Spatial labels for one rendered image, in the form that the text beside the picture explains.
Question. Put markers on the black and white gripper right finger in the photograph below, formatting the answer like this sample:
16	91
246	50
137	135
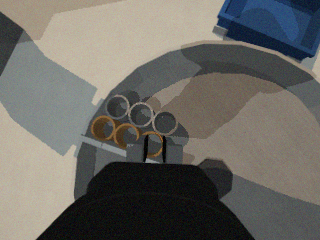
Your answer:
172	153

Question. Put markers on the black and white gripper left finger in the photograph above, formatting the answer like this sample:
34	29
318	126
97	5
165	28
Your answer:
137	151

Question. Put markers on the blue square tray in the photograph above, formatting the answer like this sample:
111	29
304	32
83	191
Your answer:
296	20

